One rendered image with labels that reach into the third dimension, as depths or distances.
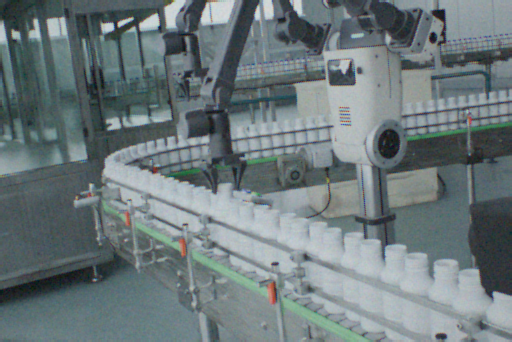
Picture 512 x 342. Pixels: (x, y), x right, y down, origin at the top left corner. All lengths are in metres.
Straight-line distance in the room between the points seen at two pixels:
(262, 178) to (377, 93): 1.30
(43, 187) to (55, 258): 0.51
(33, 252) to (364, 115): 3.18
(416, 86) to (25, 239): 3.48
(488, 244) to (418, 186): 5.74
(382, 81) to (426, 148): 1.47
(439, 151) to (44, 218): 2.70
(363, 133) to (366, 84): 0.16
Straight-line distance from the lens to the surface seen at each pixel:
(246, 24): 1.67
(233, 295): 1.65
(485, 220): 0.34
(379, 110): 2.09
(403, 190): 6.03
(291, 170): 3.14
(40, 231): 4.76
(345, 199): 5.84
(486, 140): 3.67
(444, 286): 1.07
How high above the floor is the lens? 1.52
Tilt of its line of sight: 11 degrees down
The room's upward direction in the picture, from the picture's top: 7 degrees counter-clockwise
